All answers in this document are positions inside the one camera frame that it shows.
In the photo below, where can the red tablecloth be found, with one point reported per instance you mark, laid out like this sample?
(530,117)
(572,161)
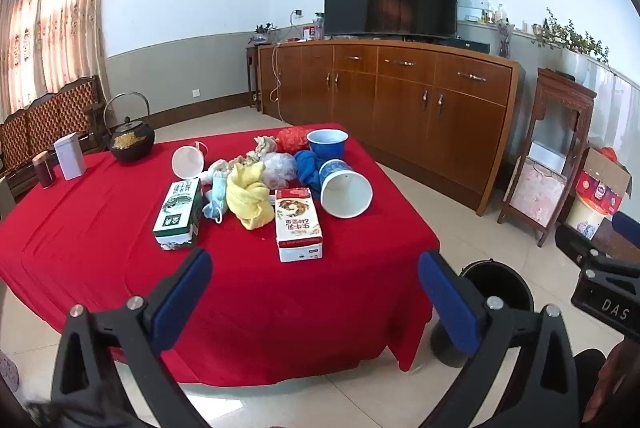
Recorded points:
(100,218)

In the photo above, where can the white tin canister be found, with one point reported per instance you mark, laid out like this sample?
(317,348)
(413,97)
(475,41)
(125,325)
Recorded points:
(70,158)

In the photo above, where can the pink gift bag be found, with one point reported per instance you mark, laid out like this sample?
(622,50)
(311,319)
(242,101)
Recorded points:
(537,193)

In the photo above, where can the white flat box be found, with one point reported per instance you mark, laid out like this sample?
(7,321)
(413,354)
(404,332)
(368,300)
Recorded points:
(550,154)

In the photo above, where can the red and white cup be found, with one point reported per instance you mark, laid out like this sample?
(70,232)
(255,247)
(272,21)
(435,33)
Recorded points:
(187,162)

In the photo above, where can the green leafy plant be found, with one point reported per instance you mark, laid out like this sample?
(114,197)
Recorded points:
(570,35)

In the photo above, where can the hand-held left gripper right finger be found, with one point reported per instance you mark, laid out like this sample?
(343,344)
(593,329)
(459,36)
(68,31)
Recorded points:
(447,303)

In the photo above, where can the brown wooden sideboard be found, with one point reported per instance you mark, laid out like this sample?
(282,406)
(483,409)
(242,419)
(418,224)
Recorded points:
(400,108)

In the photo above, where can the white plant pot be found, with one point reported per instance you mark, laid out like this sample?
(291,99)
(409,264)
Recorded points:
(575,65)

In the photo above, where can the dark brown jar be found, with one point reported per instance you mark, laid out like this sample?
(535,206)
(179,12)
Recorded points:
(44,173)

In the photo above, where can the blue patterned paper cup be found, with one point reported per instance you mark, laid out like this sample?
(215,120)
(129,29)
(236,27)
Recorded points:
(347,193)

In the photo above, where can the group of small bottles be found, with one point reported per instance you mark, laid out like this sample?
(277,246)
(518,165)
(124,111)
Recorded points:
(492,14)

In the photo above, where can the open cardboard box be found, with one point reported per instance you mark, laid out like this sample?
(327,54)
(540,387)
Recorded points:
(607,178)

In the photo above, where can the yellow cloth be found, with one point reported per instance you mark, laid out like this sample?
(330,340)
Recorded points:
(247,198)

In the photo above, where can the white tissue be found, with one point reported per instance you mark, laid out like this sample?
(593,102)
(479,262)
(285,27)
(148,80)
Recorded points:
(216,169)

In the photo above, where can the green and white carton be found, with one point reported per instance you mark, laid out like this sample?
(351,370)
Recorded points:
(177,215)

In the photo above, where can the carved wooden plant stand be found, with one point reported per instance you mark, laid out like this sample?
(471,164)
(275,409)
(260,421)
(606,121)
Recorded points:
(565,88)

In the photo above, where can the clear plastic bag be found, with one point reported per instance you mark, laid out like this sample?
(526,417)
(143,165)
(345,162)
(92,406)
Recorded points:
(279,170)

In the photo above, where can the blue cloth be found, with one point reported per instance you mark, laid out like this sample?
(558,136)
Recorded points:
(307,168)

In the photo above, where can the beige cloth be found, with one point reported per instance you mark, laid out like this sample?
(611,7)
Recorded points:
(260,147)

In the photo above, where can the carved wooden bench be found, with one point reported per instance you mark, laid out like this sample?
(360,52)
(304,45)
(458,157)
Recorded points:
(50,123)

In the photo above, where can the black trash bin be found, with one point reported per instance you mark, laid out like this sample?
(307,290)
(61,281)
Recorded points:
(495,280)

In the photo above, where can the white round bucket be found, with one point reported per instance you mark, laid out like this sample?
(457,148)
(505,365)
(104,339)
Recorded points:
(585,218)

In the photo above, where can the red and white milk carton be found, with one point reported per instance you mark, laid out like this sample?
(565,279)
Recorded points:
(298,225)

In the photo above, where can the white wall socket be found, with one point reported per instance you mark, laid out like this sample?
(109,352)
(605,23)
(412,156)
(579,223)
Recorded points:
(195,94)

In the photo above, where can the dark wooden side table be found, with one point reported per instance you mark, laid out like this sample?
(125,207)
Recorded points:
(251,73)

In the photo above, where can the clear plastic pitcher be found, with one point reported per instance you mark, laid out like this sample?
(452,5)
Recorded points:
(319,27)

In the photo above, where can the blue face mask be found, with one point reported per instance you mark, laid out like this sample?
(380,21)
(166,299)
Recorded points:
(216,200)

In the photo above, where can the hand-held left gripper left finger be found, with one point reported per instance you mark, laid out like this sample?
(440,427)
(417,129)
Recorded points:
(182,298)

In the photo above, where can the person's right hand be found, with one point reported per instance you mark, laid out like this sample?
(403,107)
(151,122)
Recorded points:
(617,383)

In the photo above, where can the small potted plant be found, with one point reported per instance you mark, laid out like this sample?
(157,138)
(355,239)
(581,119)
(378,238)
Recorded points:
(262,34)

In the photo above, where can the black iron teapot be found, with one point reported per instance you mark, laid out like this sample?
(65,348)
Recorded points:
(131,143)

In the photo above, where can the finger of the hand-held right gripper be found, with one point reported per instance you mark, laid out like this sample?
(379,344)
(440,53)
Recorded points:
(575,240)
(627,224)

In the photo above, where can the red plastic bag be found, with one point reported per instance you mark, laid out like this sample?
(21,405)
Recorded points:
(294,140)

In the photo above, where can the blue paper bowl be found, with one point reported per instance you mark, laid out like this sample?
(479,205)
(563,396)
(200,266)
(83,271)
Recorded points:
(327,147)

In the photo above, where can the beige patterned curtain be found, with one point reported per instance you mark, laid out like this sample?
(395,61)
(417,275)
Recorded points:
(50,8)

